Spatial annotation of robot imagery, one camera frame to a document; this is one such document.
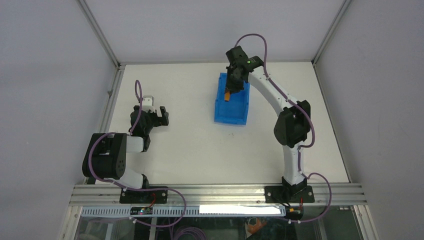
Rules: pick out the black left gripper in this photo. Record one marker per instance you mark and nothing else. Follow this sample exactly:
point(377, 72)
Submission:
point(158, 120)

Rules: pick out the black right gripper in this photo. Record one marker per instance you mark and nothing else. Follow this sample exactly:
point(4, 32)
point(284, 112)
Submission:
point(233, 88)

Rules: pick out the orange black screwdriver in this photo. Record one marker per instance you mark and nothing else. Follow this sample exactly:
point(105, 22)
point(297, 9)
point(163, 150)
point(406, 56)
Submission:
point(227, 96)

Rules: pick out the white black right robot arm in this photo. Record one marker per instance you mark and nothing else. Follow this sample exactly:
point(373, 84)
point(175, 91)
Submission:
point(290, 130)

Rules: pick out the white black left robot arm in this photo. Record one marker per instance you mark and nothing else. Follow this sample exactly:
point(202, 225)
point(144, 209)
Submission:
point(105, 158)

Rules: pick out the blue plastic bin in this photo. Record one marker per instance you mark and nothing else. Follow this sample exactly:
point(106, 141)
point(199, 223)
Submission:
point(235, 111)

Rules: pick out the orange object under table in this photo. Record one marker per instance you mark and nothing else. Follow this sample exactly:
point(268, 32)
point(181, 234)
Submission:
point(254, 224)

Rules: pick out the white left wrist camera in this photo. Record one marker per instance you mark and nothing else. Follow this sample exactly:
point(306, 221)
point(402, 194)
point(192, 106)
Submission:
point(147, 104)

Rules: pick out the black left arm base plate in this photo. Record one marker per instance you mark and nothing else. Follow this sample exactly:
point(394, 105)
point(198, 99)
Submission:
point(158, 195)

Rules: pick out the aluminium frame rail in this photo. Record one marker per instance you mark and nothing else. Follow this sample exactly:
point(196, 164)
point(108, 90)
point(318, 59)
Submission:
point(339, 194)

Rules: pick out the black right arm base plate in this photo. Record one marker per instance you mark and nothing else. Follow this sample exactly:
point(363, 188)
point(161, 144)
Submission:
point(279, 194)

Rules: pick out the white slotted cable duct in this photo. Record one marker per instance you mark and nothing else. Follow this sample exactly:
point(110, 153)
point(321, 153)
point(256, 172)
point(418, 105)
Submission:
point(188, 211)

